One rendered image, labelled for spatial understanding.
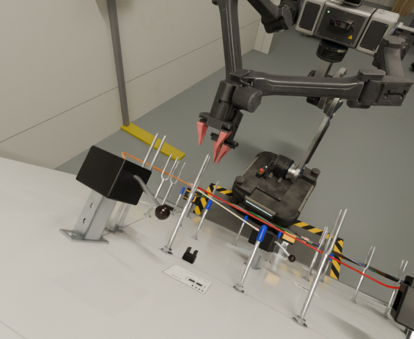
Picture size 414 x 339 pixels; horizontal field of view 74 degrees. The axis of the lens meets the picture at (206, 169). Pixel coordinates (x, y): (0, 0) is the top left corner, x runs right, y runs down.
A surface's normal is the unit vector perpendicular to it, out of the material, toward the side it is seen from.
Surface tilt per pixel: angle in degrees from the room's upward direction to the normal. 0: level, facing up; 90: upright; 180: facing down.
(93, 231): 75
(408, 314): 41
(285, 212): 0
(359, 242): 0
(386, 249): 0
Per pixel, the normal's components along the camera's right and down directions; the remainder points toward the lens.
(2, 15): 0.82, 0.47
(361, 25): -0.56, 0.55
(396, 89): -0.02, 0.67
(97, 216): 0.79, 0.30
